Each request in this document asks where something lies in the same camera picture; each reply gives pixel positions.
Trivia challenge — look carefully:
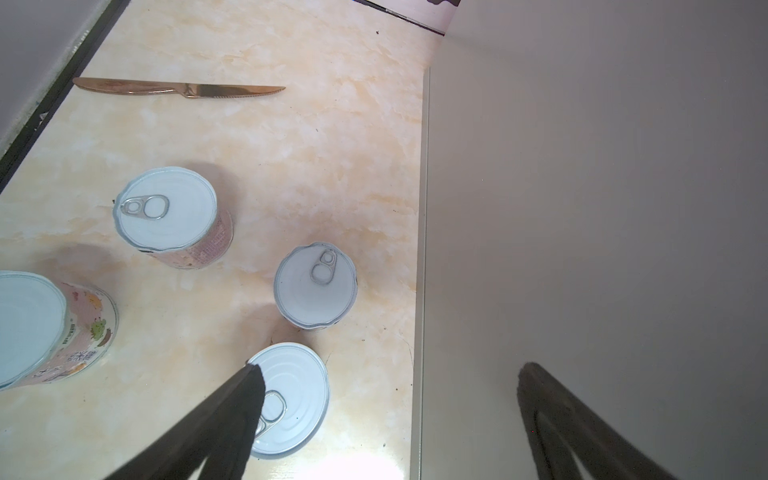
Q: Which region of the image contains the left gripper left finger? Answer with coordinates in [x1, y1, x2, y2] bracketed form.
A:
[109, 363, 266, 479]

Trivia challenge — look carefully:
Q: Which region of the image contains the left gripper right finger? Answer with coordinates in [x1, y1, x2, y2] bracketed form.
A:
[517, 362, 673, 479]

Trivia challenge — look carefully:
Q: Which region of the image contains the grey metal cabinet counter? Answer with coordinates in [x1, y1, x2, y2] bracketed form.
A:
[411, 1, 767, 479]

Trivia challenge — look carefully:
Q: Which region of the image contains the yellow label tin can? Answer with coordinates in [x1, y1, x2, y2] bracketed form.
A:
[249, 342, 330, 460]

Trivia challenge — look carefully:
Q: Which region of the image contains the orange label can near cabinet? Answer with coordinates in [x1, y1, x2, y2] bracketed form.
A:
[273, 242, 358, 330]

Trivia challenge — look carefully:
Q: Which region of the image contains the pink cartoon label can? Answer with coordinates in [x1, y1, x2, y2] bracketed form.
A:
[1, 270, 119, 390]

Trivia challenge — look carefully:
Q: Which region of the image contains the pink label tin can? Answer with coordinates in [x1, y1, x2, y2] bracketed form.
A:
[112, 166, 234, 269]

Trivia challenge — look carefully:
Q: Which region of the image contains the copper table knife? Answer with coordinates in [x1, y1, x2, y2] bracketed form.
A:
[73, 77, 286, 99]

